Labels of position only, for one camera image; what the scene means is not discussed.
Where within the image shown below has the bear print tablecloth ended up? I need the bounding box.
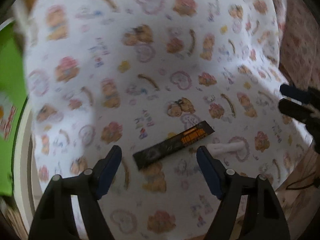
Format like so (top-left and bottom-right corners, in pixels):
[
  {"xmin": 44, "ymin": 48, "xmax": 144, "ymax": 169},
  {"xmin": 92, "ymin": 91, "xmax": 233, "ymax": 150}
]
[{"xmin": 24, "ymin": 0, "xmax": 311, "ymax": 239}]

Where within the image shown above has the green plastic storage bin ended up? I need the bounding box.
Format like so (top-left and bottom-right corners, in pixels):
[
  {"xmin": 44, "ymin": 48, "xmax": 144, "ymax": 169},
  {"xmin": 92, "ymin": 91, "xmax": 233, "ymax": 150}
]
[{"xmin": 1, "ymin": 18, "xmax": 27, "ymax": 197}]

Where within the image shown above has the black cable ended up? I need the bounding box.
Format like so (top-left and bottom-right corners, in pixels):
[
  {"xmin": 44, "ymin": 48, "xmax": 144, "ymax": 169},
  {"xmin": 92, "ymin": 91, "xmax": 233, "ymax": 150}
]
[{"xmin": 285, "ymin": 169, "xmax": 320, "ymax": 190}]

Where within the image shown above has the black orange snack wrapper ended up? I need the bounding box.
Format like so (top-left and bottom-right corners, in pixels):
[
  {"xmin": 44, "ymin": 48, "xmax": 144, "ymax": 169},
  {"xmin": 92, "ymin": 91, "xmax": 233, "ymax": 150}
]
[{"xmin": 133, "ymin": 121, "xmax": 215, "ymax": 171}]

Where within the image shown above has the floral pink cloth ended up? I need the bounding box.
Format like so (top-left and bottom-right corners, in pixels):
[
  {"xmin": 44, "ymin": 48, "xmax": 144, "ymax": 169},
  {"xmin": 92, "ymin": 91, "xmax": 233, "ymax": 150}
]
[{"xmin": 273, "ymin": 0, "xmax": 319, "ymax": 89}]

